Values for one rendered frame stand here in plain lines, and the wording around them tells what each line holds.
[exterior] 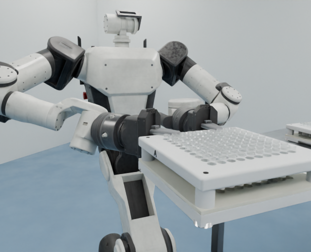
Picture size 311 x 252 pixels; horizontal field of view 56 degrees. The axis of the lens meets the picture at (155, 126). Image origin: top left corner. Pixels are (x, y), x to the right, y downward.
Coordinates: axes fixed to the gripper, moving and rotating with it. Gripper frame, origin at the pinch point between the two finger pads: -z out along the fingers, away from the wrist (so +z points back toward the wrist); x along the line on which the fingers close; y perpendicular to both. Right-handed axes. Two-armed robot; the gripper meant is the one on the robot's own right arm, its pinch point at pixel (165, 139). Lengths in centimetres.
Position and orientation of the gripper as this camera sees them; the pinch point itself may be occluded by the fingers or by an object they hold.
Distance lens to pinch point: 61.3
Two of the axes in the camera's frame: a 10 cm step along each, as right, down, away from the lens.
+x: 0.1, 9.8, 1.8
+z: -8.2, -1.0, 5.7
